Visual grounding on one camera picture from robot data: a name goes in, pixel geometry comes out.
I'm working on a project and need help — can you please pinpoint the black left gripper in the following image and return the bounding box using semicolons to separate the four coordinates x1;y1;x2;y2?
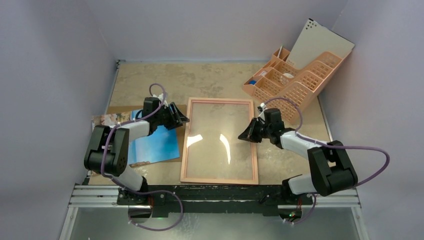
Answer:
154;102;189;130

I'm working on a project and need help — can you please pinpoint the beach landscape photo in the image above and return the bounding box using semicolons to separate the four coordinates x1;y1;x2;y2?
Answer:
91;109;180;166

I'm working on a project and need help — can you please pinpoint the clear glass sheet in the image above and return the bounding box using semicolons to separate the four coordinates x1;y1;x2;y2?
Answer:
186;101;255;180

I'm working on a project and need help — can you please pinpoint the pink picture frame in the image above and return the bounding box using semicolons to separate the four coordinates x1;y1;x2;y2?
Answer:
180;96;260;186

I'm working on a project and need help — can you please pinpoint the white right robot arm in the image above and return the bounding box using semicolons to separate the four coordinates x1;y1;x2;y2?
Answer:
238;108;358;204

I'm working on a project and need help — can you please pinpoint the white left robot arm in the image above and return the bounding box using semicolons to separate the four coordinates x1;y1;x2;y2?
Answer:
83;95;190;205

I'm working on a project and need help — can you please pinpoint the brown cardboard backing board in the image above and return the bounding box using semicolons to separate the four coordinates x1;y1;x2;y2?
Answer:
105;104;188;164

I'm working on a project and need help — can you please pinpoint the orange plastic desk organizer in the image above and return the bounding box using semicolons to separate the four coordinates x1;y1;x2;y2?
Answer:
242;48;345;111

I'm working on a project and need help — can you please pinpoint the white tape roll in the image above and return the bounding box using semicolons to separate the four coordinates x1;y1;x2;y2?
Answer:
282;72;294;79

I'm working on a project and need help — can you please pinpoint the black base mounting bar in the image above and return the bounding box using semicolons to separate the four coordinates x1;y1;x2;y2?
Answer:
117;184;313;218

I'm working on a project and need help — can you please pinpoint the green white pen upright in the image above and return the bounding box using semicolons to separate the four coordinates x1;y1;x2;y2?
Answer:
278;45;284;59

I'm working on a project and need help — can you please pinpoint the grey perforated board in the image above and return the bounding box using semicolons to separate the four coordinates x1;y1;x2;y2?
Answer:
286;18;355;69

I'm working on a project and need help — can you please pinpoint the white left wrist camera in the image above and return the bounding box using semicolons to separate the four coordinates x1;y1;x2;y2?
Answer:
157;92;169;107

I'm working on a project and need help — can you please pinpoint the aluminium rail frame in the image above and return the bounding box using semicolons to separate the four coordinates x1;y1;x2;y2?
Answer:
59;59;370;240

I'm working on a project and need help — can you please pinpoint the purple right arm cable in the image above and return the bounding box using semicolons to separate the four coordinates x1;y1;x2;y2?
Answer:
263;96;391;225

